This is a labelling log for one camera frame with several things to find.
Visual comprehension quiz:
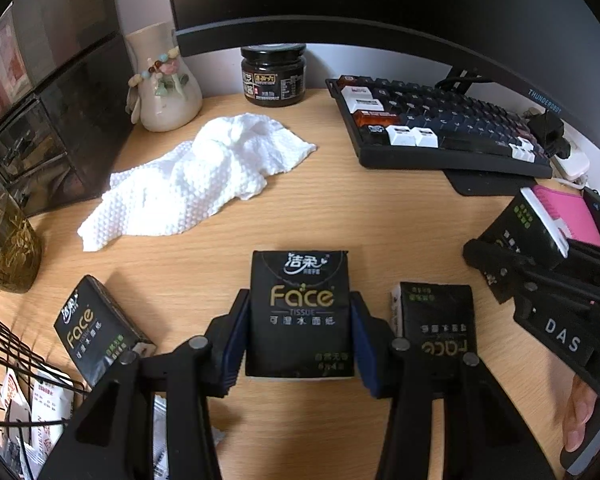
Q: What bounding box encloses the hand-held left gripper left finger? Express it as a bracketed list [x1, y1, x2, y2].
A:
[37, 289, 253, 480]

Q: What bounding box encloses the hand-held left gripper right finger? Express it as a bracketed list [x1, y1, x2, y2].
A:
[349, 291, 556, 480]

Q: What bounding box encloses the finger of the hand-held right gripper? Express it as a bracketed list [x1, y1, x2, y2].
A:
[567, 240, 600, 281]
[462, 239, 600, 303]

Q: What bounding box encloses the black tissue packet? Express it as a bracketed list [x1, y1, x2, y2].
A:
[54, 275, 156, 388]
[480, 187, 571, 306]
[390, 282, 476, 361]
[244, 249, 356, 378]

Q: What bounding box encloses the black wire basket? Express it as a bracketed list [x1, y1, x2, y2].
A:
[0, 305, 93, 461]

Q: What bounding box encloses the wooden desktop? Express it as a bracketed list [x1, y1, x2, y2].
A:
[0, 87, 600, 480]

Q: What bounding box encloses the person's right hand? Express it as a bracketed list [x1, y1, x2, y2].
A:
[562, 375, 598, 453]

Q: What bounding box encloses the pink mouse mat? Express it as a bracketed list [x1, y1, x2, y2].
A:
[532, 185, 600, 248]

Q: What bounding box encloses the black desk pad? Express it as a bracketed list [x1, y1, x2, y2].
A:
[442, 167, 536, 197]

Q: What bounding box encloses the white power strip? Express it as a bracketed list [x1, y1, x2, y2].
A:
[550, 152, 591, 183]

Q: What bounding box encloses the black power plug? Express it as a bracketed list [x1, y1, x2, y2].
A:
[527, 110, 571, 158]

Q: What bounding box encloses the black keyboard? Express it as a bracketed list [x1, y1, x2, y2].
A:
[325, 74, 553, 178]

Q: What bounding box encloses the white paper towel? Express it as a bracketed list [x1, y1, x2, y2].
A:
[76, 112, 318, 253]

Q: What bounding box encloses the glass cup of tea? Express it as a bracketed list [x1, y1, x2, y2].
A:
[0, 192, 43, 295]

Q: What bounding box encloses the white ceramic vase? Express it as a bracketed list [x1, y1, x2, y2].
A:
[125, 22, 203, 133]

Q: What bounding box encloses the dark glass jar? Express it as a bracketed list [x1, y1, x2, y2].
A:
[240, 44, 308, 107]

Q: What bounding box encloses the dark acrylic drawer cabinet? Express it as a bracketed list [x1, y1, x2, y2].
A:
[0, 0, 136, 216]

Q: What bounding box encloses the black computer monitor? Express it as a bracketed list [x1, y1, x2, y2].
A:
[162, 0, 600, 150]

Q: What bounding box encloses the black monitor cable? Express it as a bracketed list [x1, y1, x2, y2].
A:
[435, 71, 486, 93]

